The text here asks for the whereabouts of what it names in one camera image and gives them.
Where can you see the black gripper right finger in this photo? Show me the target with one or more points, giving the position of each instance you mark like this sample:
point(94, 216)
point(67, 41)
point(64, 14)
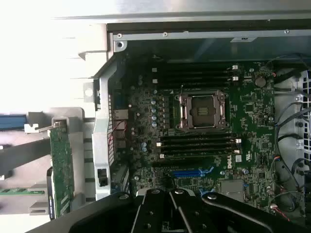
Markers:
point(230, 218)

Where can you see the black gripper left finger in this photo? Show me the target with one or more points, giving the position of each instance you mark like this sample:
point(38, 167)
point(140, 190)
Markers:
point(102, 218)

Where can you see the grey chipset heatsink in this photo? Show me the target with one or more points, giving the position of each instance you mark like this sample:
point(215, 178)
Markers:
point(232, 188)

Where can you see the blue expansion slot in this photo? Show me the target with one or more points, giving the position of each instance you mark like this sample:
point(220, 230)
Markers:
point(187, 173)

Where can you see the green motherboard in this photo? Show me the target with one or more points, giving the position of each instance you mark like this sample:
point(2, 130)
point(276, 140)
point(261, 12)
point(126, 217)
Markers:
point(255, 145)

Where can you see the open black PC case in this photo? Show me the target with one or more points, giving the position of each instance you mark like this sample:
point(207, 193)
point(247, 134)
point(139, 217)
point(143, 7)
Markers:
point(102, 136)

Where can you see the green RAM stick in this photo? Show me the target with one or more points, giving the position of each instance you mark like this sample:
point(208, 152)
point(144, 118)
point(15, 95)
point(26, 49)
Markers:
point(22, 191)

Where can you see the silver disk bay cage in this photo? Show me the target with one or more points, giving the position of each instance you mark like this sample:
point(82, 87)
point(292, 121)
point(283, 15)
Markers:
point(284, 150)

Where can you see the grey printed parts rack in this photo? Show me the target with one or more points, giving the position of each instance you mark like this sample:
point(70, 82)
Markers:
point(75, 114)

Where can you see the metal CPU socket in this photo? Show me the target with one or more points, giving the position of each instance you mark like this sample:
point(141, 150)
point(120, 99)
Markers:
point(201, 110)

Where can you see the hard disk blue caddy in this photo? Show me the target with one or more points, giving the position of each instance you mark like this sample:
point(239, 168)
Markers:
point(12, 121)

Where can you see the silver coin cell battery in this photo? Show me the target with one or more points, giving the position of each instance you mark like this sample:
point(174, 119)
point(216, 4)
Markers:
point(260, 82)

